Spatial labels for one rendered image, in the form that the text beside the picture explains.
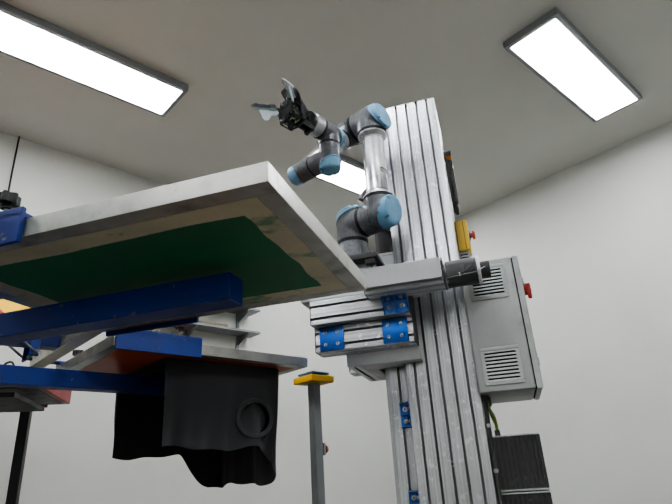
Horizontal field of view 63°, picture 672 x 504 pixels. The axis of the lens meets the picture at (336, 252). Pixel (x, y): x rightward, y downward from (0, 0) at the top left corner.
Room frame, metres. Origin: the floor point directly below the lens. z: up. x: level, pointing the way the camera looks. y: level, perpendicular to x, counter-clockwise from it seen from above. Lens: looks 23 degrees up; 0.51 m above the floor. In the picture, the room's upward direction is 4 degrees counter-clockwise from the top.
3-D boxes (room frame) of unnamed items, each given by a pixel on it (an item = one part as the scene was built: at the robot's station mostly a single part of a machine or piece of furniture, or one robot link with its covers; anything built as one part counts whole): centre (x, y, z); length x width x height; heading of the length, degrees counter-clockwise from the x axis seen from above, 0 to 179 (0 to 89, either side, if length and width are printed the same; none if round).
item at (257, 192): (1.18, 0.53, 1.05); 1.08 x 0.61 x 0.23; 73
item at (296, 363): (2.16, 0.63, 0.97); 0.79 x 0.58 x 0.04; 133
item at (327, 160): (1.64, 0.01, 1.56); 0.11 x 0.08 x 0.11; 50
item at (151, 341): (1.80, 0.61, 0.97); 0.30 x 0.05 x 0.07; 133
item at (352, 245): (1.92, -0.07, 1.31); 0.15 x 0.15 x 0.10
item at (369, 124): (1.83, -0.17, 1.63); 0.15 x 0.12 x 0.55; 50
